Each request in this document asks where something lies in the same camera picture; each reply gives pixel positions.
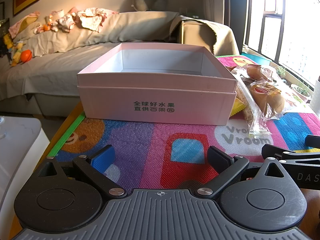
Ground pink cloth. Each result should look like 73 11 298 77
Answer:
9 10 41 38

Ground beige sofa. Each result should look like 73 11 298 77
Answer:
0 11 240 117

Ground colourful cartoon play mat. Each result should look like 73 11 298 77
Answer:
46 54 320 198

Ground pile of pink white clothes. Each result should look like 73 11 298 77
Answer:
49 7 119 33

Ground long cereal bar clear wrapper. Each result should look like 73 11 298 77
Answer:
236 79 271 138

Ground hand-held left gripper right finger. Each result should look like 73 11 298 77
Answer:
196 146 298 201

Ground grey long back cushion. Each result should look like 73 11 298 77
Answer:
12 11 180 55

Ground orange toy ball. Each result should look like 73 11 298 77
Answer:
20 50 32 63

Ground small yellow toy figure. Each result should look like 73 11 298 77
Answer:
2 34 13 55

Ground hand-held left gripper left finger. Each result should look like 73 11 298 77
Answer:
32 145 127 200

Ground potted green plant white pot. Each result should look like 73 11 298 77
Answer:
291 79 312 103

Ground small orange toy figures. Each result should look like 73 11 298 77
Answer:
35 21 58 33

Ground small potted green plant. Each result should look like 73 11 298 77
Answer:
275 66 287 79

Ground pink cardboard box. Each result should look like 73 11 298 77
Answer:
77 43 237 126

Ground white cup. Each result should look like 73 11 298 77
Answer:
309 79 320 117

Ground black window frame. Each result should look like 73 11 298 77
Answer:
244 0 320 85

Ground yellow plush toy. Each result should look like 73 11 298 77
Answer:
11 41 25 67

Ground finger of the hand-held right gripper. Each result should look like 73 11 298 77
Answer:
306 135 320 146
262 144 320 165

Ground grey curtain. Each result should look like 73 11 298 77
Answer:
202 0 250 53

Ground bread bun clear packet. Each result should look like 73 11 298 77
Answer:
246 64 274 82

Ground grey sofa sheet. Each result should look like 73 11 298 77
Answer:
0 42 123 100

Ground bread bun red-label packet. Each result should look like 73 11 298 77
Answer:
249 79 286 120

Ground beige throw blanket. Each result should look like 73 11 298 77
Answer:
170 15 240 55

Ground yellow snack packet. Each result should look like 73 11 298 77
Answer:
229 97 245 117

